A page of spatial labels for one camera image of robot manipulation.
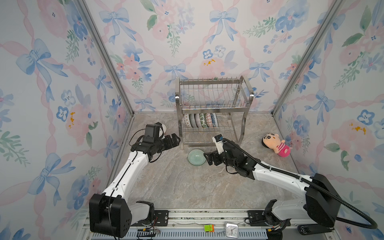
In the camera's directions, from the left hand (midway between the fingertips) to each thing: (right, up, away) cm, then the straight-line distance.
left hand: (175, 140), depth 81 cm
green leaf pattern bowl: (+16, +12, +19) cm, 28 cm away
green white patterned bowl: (+5, +13, +19) cm, 24 cm away
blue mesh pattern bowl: (+20, +12, +19) cm, 30 cm away
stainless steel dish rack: (+20, +17, +1) cm, 26 cm away
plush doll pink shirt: (+60, -2, +14) cm, 62 cm away
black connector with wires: (-11, -44, -9) cm, 46 cm away
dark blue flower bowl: (+9, +12, +19) cm, 24 cm away
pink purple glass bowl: (+13, +12, +19) cm, 26 cm away
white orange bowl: (-10, +5, +21) cm, 24 cm away
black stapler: (+61, -39, -14) cm, 74 cm away
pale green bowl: (+12, -12, +12) cm, 20 cm away
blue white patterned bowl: (+24, +12, +19) cm, 33 cm away
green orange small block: (+17, -40, -12) cm, 45 cm away
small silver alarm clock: (+28, -41, -12) cm, 51 cm away
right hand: (+19, -6, +1) cm, 20 cm away
